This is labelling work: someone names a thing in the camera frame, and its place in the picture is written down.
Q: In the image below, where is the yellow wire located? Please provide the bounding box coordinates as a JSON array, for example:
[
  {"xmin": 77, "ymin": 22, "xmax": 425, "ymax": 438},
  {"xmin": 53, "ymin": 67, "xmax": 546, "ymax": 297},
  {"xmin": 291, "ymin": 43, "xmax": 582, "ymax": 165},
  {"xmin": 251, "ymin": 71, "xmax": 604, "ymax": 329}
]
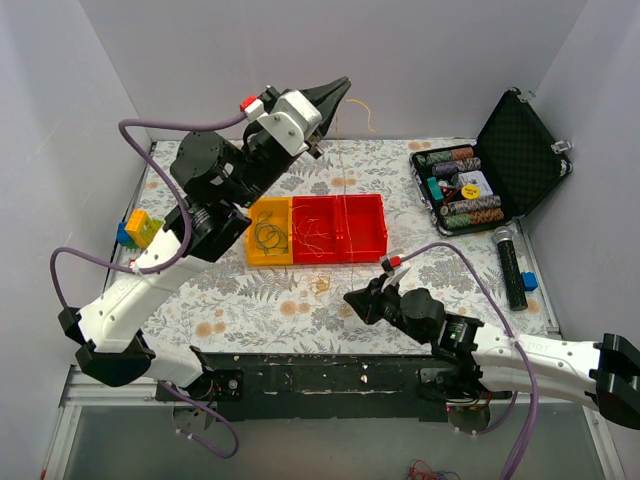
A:
[
  {"xmin": 293, "ymin": 212, "xmax": 337, "ymax": 261},
  {"xmin": 334, "ymin": 97, "xmax": 375, "ymax": 264}
]

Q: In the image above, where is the red plastic bin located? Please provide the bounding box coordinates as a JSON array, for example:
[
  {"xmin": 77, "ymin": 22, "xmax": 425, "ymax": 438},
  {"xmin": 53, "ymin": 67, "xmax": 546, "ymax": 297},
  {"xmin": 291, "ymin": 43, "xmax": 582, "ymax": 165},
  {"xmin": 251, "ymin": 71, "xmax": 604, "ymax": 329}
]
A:
[
  {"xmin": 292, "ymin": 196, "xmax": 341, "ymax": 265},
  {"xmin": 336, "ymin": 194, "xmax": 388, "ymax": 263}
]

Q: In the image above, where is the yellow plastic bin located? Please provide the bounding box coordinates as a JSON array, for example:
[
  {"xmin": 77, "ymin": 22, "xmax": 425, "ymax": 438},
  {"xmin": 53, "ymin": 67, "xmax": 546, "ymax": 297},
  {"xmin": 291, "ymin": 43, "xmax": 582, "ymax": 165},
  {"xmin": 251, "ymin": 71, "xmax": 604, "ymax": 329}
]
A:
[{"xmin": 245, "ymin": 197, "xmax": 293, "ymax": 267}]

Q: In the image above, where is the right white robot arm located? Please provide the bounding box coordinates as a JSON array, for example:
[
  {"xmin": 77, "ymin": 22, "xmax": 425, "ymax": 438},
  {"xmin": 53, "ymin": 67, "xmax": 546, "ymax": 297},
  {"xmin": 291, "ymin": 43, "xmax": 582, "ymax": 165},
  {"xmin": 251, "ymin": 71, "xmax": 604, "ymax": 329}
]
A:
[{"xmin": 343, "ymin": 278, "xmax": 639, "ymax": 430}]

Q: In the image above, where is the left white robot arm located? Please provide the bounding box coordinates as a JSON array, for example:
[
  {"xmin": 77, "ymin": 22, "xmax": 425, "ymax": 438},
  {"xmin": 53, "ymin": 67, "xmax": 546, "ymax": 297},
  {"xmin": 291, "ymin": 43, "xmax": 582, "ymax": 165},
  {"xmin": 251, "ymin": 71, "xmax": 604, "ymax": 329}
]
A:
[{"xmin": 59, "ymin": 77, "xmax": 351, "ymax": 400}]

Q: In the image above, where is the black microphone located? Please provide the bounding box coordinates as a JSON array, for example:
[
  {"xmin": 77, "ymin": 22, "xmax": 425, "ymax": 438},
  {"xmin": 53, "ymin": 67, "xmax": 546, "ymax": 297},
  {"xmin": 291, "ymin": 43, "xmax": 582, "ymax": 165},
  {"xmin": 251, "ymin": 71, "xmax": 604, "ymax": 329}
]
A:
[{"xmin": 492, "ymin": 226, "xmax": 528, "ymax": 311}]

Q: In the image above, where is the small blue toy block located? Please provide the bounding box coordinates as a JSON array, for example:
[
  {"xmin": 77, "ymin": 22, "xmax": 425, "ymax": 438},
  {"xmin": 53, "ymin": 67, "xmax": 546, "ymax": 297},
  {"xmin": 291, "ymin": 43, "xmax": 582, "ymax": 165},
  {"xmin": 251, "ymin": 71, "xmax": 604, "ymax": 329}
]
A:
[{"xmin": 521, "ymin": 272, "xmax": 539, "ymax": 292}]

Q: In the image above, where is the yellow green blue block stack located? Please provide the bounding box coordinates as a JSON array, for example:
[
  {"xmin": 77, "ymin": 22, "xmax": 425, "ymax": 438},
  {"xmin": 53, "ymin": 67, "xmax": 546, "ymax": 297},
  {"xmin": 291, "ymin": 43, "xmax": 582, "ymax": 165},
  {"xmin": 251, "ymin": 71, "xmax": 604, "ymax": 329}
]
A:
[{"xmin": 116, "ymin": 209, "xmax": 164, "ymax": 249}]

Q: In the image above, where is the black poker chip case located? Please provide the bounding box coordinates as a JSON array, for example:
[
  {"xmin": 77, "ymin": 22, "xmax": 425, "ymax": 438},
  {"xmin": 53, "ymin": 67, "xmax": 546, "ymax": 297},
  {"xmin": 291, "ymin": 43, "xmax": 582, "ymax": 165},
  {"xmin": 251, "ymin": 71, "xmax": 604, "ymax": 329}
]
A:
[{"xmin": 409, "ymin": 88, "xmax": 573, "ymax": 237}]

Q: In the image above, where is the floral table mat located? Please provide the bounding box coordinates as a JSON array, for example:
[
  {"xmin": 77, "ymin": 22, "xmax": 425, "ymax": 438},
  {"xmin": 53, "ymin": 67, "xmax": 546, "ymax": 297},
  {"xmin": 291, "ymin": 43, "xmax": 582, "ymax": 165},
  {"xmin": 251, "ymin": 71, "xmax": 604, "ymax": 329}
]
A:
[{"xmin": 143, "ymin": 140, "xmax": 557, "ymax": 354}]

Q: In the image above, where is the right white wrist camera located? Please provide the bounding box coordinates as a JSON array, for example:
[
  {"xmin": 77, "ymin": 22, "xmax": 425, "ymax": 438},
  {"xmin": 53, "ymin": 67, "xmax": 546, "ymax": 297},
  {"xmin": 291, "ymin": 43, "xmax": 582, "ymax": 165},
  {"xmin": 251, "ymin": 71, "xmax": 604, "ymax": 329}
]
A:
[{"xmin": 380, "ymin": 251, "xmax": 411, "ymax": 291}]

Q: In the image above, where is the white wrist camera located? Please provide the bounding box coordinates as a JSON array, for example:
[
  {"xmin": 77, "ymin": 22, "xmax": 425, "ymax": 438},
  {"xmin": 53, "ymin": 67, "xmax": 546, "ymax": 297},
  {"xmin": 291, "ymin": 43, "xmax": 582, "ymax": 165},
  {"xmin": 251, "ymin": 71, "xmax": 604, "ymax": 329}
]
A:
[
  {"xmin": 380, "ymin": 251, "xmax": 411, "ymax": 291},
  {"xmin": 240, "ymin": 90, "xmax": 321, "ymax": 156}
]

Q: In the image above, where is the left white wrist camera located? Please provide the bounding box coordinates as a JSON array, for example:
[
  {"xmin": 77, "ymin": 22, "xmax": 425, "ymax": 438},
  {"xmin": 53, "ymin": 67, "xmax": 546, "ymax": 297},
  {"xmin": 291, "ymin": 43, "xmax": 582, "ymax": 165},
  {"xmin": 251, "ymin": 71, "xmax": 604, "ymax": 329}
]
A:
[{"xmin": 240, "ymin": 90, "xmax": 321, "ymax": 156}]

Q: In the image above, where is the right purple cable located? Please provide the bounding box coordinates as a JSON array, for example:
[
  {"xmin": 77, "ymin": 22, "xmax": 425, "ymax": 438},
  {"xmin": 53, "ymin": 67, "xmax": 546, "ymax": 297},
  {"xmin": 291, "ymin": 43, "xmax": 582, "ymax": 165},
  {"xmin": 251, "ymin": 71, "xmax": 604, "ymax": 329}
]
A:
[{"xmin": 394, "ymin": 242, "xmax": 540, "ymax": 480}]

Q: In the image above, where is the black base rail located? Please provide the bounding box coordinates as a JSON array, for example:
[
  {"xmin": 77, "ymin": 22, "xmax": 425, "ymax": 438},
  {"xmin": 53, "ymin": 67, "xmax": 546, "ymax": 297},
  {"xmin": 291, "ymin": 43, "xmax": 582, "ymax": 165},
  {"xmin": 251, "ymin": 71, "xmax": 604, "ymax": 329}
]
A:
[{"xmin": 149, "ymin": 351, "xmax": 551, "ymax": 424}]

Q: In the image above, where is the wire bundle on floor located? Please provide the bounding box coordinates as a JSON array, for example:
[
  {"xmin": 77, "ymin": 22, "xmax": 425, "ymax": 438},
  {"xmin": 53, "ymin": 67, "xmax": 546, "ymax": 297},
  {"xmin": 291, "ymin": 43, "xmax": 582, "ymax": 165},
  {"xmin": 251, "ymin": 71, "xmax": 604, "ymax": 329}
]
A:
[{"xmin": 405, "ymin": 458, "xmax": 464, "ymax": 480}]

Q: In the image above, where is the aluminium frame rail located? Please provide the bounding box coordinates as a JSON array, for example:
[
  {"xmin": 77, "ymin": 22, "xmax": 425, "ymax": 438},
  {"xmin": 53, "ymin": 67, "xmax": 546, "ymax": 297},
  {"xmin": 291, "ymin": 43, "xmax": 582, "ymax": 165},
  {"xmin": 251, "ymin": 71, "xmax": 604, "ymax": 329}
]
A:
[{"xmin": 41, "ymin": 367, "xmax": 173, "ymax": 479}]

